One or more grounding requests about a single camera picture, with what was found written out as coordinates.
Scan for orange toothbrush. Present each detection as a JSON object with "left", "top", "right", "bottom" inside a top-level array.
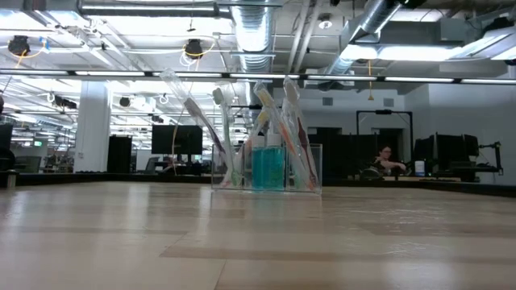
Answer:
[{"left": 252, "top": 79, "right": 318, "bottom": 192}]

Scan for red toothbrush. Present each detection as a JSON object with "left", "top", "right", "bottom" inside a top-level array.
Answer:
[{"left": 281, "top": 75, "right": 322, "bottom": 190}]

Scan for purple toothbrush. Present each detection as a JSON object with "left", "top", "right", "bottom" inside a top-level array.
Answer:
[{"left": 158, "top": 67, "right": 235, "bottom": 182}]

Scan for clear acrylic organizer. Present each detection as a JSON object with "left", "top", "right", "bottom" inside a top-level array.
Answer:
[{"left": 210, "top": 143, "right": 323, "bottom": 196}]

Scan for black monitor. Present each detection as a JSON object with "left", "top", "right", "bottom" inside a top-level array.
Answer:
[
  {"left": 151, "top": 124, "right": 204, "bottom": 164},
  {"left": 0, "top": 123, "right": 15, "bottom": 152}
]

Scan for black partition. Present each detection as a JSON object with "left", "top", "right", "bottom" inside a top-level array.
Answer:
[{"left": 308, "top": 127, "right": 404, "bottom": 180}]

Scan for black ceiling device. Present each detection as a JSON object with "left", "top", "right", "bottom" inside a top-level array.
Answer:
[
  {"left": 184, "top": 38, "right": 204, "bottom": 60},
  {"left": 7, "top": 35, "right": 31, "bottom": 57}
]

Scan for person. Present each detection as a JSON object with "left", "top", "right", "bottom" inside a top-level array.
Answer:
[{"left": 372, "top": 145, "right": 407, "bottom": 176}]

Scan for round ceiling sensor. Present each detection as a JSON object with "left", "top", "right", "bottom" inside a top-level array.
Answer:
[{"left": 317, "top": 13, "right": 334, "bottom": 31}]

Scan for black cabinet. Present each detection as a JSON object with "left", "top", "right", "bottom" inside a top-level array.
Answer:
[{"left": 106, "top": 135, "right": 133, "bottom": 174}]

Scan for linear ceiling light strip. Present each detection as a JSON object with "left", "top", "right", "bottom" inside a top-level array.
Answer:
[{"left": 0, "top": 68, "right": 516, "bottom": 85}]

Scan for white pillar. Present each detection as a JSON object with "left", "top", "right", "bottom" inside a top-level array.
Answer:
[{"left": 73, "top": 80, "right": 113, "bottom": 173}]

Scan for bright ceiling light panel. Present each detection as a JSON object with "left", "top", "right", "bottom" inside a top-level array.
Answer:
[{"left": 342, "top": 43, "right": 472, "bottom": 62}]

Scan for black workstation monitors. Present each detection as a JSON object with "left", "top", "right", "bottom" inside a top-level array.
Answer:
[{"left": 414, "top": 134, "right": 481, "bottom": 182}]

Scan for black metal frame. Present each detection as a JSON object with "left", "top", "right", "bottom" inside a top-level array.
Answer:
[
  {"left": 227, "top": 105, "right": 288, "bottom": 142},
  {"left": 356, "top": 109, "right": 414, "bottom": 178}
]

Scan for thin hanging cable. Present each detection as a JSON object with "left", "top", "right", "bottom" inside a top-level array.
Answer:
[{"left": 171, "top": 80, "right": 195, "bottom": 175}]

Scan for silver spiral ceiling duct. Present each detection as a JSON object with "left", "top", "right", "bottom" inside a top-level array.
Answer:
[{"left": 230, "top": 0, "right": 276, "bottom": 73}]

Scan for yellow hanging cord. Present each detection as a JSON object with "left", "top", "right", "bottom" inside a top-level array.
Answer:
[{"left": 365, "top": 60, "right": 375, "bottom": 102}]

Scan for black aluminium rig frame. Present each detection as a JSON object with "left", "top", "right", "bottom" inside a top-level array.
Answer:
[{"left": 15, "top": 172, "right": 516, "bottom": 199}]

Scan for silver slanted ceiling duct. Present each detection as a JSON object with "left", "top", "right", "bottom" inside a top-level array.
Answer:
[{"left": 325, "top": 0, "right": 408, "bottom": 76}]

